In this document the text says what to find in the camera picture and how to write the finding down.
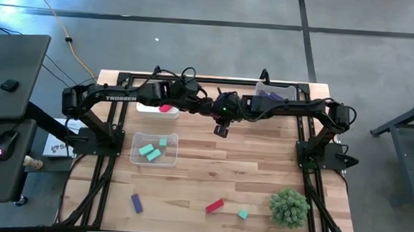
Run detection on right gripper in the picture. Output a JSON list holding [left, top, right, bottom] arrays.
[[211, 91, 247, 140]]

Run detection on teal rectangular block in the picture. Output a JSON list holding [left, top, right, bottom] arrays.
[[146, 148, 162, 162], [138, 142, 156, 158]]

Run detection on white plastic bin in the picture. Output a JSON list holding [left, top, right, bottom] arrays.
[[135, 102, 181, 121]]

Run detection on clear plastic bin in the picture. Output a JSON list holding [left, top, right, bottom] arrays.
[[129, 131, 181, 168]]

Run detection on green artificial plant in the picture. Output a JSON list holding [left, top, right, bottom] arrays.
[[267, 185, 313, 231]]

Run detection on white printed paper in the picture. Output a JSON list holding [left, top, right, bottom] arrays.
[[43, 117, 87, 159]]

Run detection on beige knob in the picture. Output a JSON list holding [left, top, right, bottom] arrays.
[[22, 155, 45, 171]]

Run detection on grey metal stand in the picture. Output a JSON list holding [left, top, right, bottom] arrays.
[[365, 93, 414, 206]]

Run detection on dark grey desk surface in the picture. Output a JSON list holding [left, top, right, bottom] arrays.
[[0, 117, 39, 207], [0, 32, 52, 123]]

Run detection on small black device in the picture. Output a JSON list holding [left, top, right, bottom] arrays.
[[0, 78, 20, 94]]

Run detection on black computer mouse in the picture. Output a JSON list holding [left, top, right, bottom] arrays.
[[0, 128, 20, 163]]

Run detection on black aluminium table frame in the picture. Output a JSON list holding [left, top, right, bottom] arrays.
[[53, 67, 364, 232]]

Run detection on black floor cable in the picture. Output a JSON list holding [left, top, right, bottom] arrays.
[[0, 21, 99, 96]]

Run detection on yellow cable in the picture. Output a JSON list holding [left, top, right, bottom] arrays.
[[19, 0, 102, 82]]

